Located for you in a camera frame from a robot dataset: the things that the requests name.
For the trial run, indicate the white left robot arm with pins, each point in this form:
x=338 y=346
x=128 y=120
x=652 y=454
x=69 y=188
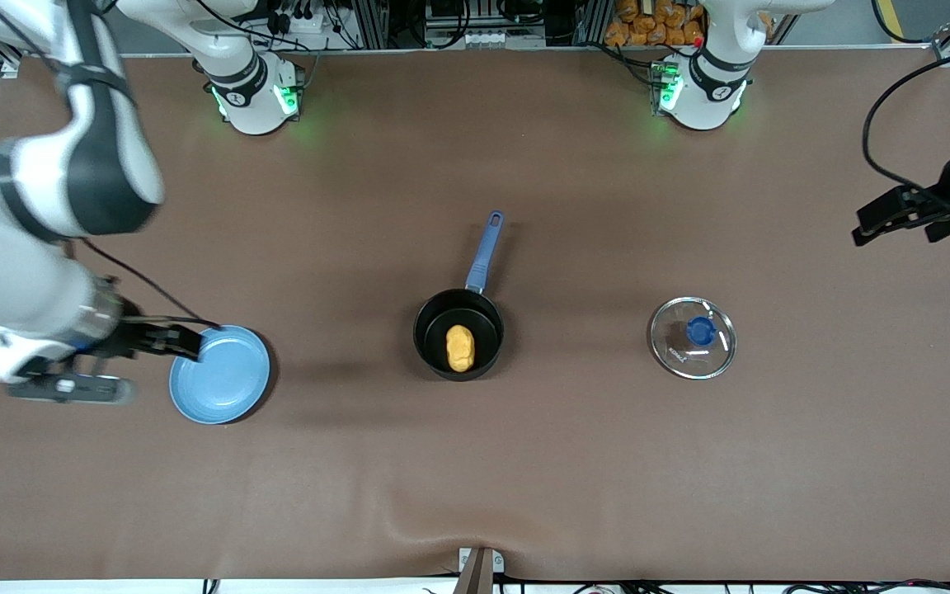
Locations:
x=702 y=111

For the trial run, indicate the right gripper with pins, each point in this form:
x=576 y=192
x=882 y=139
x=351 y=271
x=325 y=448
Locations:
x=130 y=338

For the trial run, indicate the pile of orange snack bags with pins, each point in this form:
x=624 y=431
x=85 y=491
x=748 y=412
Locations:
x=648 y=25

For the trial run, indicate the white power strip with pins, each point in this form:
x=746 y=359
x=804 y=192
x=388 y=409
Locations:
x=310 y=25

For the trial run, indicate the yellow potato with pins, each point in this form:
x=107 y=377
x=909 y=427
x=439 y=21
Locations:
x=460 y=348

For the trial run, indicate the metal table bracket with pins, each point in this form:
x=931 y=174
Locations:
x=475 y=577

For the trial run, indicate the glass lid with blue knob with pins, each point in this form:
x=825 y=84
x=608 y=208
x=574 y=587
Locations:
x=702 y=332

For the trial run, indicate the blue plate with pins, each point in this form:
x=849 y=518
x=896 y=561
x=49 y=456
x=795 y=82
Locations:
x=228 y=379

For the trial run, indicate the white terminal block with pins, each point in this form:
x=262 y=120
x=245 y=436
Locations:
x=500 y=38

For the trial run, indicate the brown table cloth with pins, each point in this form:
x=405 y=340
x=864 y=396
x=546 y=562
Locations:
x=689 y=454

